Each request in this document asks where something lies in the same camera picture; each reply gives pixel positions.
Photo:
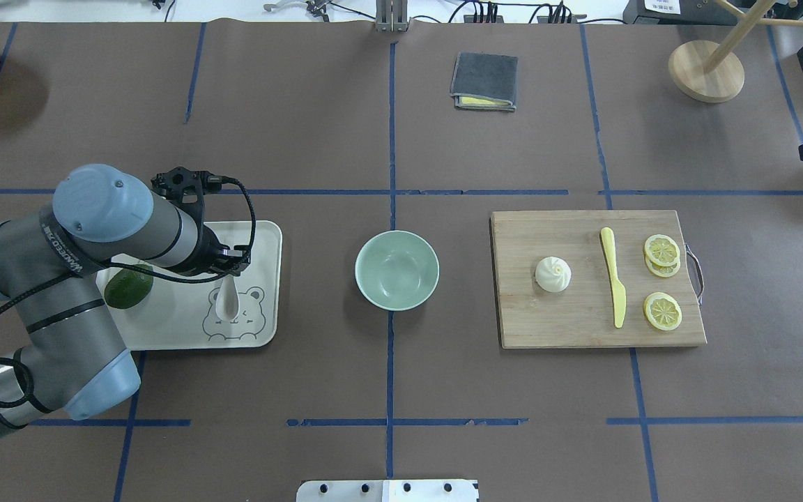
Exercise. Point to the grey folded cloth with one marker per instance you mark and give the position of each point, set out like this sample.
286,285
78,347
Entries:
485,82

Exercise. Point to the green avocado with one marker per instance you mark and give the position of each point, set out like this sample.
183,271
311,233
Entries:
128,288

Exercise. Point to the cream bear tray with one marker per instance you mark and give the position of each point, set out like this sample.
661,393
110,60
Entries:
177,316

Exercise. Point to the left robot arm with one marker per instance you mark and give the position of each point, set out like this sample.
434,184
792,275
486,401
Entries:
60,348

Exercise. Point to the middle lemon slice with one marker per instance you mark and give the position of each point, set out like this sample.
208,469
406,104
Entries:
662,271

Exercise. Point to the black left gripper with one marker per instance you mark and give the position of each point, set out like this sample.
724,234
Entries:
210,255

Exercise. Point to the white ceramic spoon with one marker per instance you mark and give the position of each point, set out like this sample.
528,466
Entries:
226,301

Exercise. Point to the white bracket plate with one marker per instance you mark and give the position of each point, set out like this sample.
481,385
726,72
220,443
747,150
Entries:
454,489

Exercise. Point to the white steamed bun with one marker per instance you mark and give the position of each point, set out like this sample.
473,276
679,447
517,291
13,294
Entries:
553,274

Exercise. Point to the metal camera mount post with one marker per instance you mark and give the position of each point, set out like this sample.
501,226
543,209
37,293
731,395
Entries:
391,16

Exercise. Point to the wooden stand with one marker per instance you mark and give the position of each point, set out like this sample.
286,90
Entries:
710,72

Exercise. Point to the green ceramic bowl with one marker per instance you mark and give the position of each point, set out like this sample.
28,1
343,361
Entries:
397,270

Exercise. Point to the upper lemon slice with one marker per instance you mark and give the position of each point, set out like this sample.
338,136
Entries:
662,250

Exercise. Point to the lower lemon slice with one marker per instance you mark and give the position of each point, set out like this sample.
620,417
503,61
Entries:
662,311

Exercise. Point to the lemon slice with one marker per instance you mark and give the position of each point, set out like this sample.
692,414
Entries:
662,271
662,250
662,311

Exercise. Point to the yellow plastic knife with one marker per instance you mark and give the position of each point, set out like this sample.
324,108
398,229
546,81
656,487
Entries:
618,290

